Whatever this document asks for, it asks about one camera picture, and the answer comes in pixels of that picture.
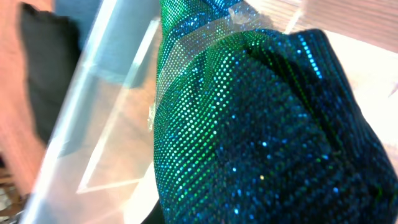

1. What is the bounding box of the folded black cloth left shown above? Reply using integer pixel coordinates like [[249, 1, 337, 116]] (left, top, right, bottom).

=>
[[19, 2, 81, 144]]

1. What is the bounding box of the clear plastic storage bin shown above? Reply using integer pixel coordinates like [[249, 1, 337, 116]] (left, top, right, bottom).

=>
[[21, 1, 397, 224]]

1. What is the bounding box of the blue green sequin garment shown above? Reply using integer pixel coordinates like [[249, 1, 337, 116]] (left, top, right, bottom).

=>
[[154, 0, 397, 223]]

